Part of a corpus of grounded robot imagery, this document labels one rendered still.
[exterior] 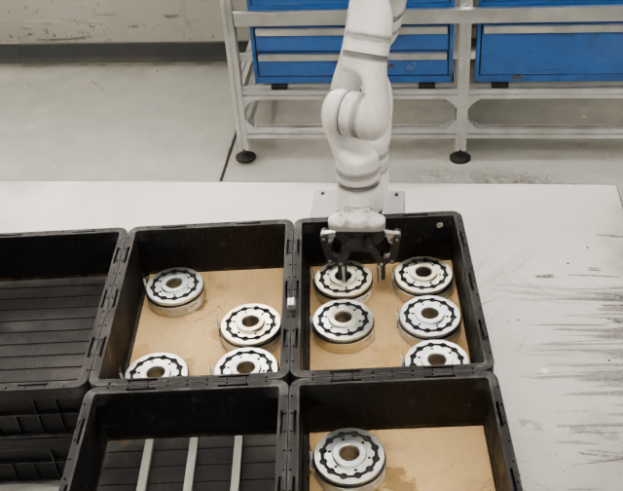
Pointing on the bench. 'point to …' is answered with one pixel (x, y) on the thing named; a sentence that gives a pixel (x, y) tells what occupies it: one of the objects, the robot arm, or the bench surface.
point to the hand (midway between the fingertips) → (361, 273)
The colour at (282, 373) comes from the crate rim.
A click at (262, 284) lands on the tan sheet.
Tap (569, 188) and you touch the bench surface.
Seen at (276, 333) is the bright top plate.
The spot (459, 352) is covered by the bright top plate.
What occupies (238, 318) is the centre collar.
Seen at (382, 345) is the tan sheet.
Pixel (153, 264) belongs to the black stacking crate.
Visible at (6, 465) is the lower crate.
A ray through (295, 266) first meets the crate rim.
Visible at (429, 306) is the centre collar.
